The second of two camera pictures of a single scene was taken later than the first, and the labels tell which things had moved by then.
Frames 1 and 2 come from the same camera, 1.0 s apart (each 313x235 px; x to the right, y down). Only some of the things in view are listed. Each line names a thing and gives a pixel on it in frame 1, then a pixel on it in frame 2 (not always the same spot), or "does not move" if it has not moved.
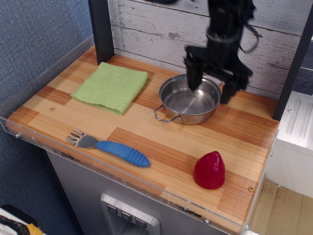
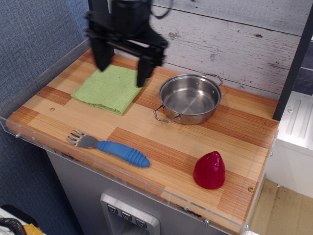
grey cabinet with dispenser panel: [106, 205] does not move
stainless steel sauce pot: [193, 106] does not move
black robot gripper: [221, 53] to [129, 25]
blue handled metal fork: [80, 139] does not move
